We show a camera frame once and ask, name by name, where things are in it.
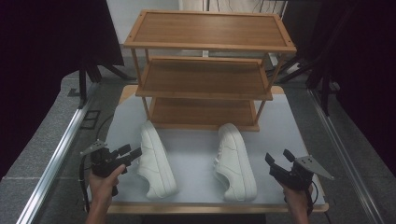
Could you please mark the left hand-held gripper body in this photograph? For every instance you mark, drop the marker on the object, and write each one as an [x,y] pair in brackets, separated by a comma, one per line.
[104,161]

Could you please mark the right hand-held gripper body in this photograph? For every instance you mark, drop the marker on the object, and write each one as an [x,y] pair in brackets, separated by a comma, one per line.
[299,175]

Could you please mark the white sneaker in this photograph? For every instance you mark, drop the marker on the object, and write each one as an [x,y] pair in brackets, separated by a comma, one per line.
[236,165]
[155,161]

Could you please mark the wooden three-tier shoe rack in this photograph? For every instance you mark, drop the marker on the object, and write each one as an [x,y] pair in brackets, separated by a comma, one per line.
[208,29]

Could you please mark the person's right hand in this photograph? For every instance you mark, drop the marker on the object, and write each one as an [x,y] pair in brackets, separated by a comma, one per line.
[295,199]

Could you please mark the person's left hand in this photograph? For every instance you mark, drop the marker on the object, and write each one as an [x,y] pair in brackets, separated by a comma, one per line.
[101,188]

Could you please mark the black metal stand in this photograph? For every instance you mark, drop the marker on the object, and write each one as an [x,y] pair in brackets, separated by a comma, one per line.
[325,93]
[82,84]

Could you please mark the dark curtain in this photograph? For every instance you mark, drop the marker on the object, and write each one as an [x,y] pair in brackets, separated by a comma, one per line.
[364,68]
[40,62]

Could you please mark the black floor socket frame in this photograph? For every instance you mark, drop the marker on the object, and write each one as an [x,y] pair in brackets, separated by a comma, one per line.
[90,119]

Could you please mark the aluminium floor rail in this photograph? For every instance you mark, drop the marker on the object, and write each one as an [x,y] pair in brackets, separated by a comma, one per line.
[345,155]
[53,165]

